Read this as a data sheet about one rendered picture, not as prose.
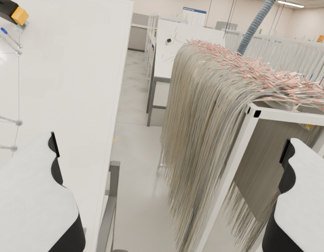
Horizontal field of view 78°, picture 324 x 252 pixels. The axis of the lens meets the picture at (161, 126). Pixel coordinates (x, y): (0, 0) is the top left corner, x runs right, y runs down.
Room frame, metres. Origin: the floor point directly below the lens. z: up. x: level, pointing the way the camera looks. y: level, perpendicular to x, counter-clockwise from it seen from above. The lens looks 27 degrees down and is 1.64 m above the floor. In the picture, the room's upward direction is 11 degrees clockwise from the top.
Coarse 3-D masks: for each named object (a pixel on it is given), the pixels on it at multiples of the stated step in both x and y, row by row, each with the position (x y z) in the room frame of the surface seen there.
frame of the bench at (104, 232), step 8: (112, 200) 0.72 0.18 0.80; (112, 208) 0.67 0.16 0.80; (104, 216) 0.62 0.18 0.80; (112, 216) 0.64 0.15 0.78; (104, 224) 0.58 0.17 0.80; (104, 232) 0.55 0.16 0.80; (104, 240) 0.51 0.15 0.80; (112, 240) 0.75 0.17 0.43; (96, 248) 0.47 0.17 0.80; (104, 248) 0.48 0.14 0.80; (112, 248) 0.77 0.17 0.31
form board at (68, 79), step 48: (48, 0) 0.72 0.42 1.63; (96, 0) 0.75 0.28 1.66; (0, 48) 0.59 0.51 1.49; (48, 48) 0.62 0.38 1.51; (96, 48) 0.65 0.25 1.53; (0, 96) 0.51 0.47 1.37; (48, 96) 0.54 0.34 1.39; (96, 96) 0.56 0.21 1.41; (0, 144) 0.43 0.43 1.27; (96, 144) 0.48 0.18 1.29; (96, 192) 0.40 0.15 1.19; (96, 240) 0.33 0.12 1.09
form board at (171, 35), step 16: (160, 32) 3.61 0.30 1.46; (176, 32) 3.53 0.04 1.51; (192, 32) 3.78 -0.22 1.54; (208, 32) 3.86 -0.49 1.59; (224, 32) 3.95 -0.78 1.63; (160, 48) 3.43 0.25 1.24; (176, 48) 3.51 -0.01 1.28; (160, 64) 3.26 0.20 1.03; (160, 80) 3.08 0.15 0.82; (160, 96) 3.11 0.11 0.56
